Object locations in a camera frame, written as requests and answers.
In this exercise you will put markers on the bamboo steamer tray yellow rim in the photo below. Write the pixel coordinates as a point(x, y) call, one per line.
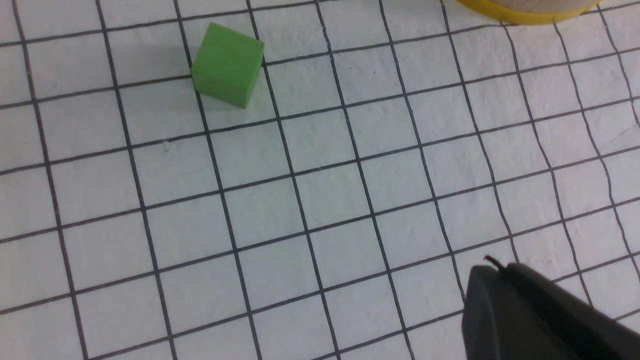
point(530, 12)

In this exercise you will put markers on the green cube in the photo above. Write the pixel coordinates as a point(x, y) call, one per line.
point(227, 65)

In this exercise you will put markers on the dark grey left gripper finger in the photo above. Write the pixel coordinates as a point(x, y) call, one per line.
point(512, 312)

